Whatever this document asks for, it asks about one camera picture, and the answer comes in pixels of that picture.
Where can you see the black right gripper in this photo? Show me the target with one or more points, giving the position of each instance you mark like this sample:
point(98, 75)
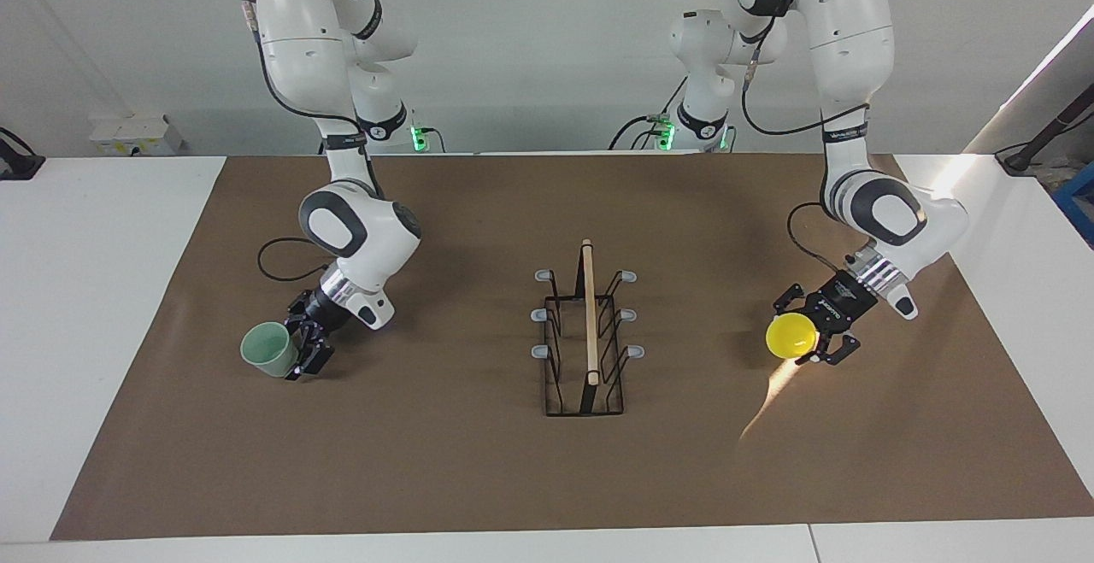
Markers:
point(323, 311)

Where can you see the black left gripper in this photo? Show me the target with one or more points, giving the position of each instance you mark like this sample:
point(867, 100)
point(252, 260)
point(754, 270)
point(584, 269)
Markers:
point(842, 302)

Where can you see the yellow plastic cup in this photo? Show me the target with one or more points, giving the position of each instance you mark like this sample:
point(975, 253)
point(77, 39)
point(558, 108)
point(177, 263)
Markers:
point(791, 337)

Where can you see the pale green plastic cup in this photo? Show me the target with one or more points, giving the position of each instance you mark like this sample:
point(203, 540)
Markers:
point(267, 349)

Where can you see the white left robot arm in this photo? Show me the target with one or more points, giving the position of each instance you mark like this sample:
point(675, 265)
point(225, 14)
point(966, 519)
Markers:
point(846, 33)

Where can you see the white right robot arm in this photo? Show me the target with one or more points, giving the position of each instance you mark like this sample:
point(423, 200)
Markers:
point(308, 33)

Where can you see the brown table mat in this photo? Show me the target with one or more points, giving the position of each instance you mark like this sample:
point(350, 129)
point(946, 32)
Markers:
point(427, 460)

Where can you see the black pole stand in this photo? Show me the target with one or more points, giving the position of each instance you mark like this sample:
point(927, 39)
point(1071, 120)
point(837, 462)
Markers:
point(1047, 131)

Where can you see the white wall socket box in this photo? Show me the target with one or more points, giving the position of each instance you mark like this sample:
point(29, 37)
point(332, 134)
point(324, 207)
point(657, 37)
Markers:
point(137, 134)

